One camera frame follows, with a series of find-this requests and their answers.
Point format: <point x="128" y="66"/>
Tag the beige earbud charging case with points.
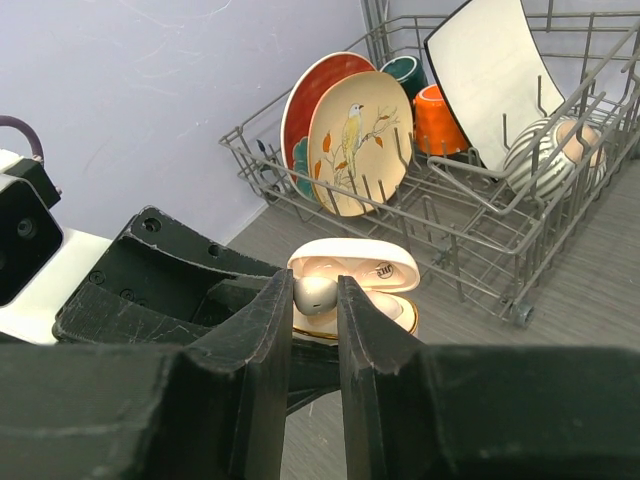
<point x="383" y="270"/>

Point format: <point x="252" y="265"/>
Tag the white square plate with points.
<point x="491" y="75"/>

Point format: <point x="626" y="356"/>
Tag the grey wire dish rack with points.
<point x="459" y="220"/>

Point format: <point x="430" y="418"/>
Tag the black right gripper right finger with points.
<point x="413" y="410"/>

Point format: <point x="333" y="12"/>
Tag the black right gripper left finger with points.
<point x="214" y="409"/>

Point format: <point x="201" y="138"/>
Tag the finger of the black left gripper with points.
<point x="159" y="281"/>
<point x="314" y="372"/>

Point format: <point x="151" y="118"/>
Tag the striped black white cup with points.
<point x="566" y="152"/>

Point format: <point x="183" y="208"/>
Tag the orange mug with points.
<point x="435" y="131"/>

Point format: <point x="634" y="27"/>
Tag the red green round plate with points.
<point x="301" y="104"/>

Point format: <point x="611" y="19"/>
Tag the beige earbud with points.
<point x="315" y="295"/>

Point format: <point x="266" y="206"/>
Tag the dark green mug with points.
<point x="408" y="71"/>

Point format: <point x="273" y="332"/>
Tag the beige speckled round plate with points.
<point x="359" y="143"/>

